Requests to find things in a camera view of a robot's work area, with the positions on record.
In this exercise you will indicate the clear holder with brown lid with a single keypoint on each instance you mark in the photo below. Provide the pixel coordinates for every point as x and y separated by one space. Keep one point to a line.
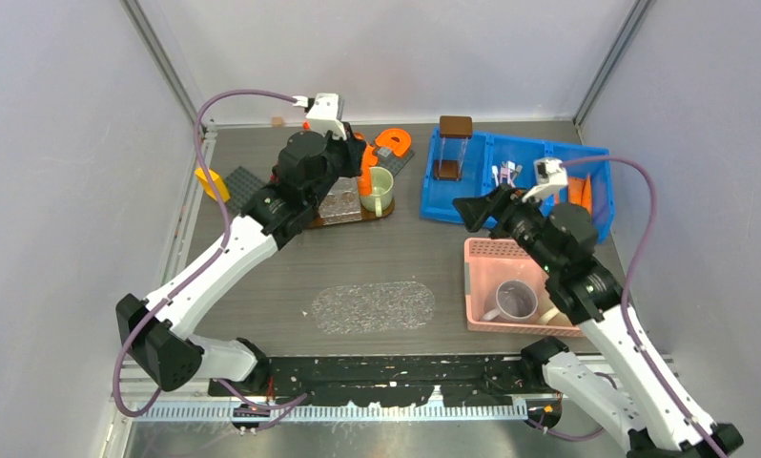
454 134

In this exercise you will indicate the grey baseplate with orange track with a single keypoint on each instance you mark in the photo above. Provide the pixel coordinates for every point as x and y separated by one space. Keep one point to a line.
393 149

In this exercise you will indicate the pink plastic basket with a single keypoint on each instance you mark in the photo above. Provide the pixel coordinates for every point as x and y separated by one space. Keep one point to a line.
489 262

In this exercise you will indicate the clear glass toothbrush holder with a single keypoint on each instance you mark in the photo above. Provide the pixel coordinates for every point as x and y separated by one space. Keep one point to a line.
342 203

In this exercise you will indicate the blue plastic organizer bin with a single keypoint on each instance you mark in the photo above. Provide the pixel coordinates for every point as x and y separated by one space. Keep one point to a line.
487 149

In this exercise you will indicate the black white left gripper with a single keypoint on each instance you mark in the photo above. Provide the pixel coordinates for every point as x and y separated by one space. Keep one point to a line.
351 147

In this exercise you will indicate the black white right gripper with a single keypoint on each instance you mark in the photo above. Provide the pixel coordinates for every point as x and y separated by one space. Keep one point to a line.
501 204

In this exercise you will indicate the brown oval wooden tray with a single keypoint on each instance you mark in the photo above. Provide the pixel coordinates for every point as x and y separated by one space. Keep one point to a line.
363 215

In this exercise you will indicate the lilac translucent mug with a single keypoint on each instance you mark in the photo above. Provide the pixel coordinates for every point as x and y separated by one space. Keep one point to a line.
512 301

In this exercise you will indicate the white toothbrush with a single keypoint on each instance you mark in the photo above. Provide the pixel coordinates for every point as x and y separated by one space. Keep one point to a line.
506 173

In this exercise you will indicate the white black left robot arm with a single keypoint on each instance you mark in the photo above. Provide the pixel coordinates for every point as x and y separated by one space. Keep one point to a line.
158 331

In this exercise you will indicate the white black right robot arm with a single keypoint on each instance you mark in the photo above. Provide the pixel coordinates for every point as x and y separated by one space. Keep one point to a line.
649 414

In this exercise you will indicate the light green mug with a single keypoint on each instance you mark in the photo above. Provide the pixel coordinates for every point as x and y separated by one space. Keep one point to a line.
382 190

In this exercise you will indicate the cream yellow mug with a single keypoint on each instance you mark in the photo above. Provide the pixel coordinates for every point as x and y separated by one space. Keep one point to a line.
549 314

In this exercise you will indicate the yellow toy block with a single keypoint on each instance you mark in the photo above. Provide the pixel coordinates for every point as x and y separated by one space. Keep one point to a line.
213 184

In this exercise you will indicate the dark grey studded baseplate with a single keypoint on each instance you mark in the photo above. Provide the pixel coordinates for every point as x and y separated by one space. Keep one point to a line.
241 185

